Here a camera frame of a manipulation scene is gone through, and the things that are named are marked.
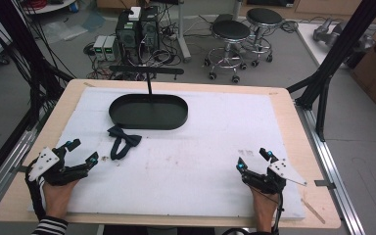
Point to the person's left hand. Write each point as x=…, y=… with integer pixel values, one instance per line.
x=56, y=199

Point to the black T-shaped stand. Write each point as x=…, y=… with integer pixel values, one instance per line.
x=147, y=70

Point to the small white box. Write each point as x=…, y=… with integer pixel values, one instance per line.
x=134, y=13

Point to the person's right hand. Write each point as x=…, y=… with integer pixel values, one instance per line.
x=265, y=209

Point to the white round table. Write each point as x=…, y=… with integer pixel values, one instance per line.
x=49, y=6

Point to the thin wooden stick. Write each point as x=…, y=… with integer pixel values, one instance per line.
x=313, y=211

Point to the black metal frame strut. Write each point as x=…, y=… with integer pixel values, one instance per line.
x=336, y=52

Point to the white power supply unit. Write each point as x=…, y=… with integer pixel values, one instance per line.
x=110, y=49
x=99, y=48

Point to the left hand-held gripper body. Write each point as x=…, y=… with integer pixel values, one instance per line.
x=44, y=163

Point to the dark navy bow tie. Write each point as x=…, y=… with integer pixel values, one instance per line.
x=125, y=139

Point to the grey metal pole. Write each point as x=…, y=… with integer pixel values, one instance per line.
x=182, y=32

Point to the black round stool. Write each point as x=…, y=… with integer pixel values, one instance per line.
x=231, y=31
x=263, y=16

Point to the grey robot part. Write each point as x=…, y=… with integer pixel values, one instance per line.
x=336, y=32

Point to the white foam mat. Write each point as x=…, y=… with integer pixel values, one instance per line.
x=189, y=169

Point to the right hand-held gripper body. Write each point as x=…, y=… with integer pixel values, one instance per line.
x=284, y=171

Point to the clear plastic sheet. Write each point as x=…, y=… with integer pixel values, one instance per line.
x=65, y=31

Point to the black oval tray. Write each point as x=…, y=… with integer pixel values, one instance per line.
x=148, y=113

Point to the black computer tower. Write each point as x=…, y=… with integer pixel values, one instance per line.
x=150, y=31
x=127, y=36

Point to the aluminium rail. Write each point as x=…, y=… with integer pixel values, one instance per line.
x=333, y=169
x=6, y=166

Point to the small metal bracket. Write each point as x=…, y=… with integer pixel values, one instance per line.
x=324, y=184

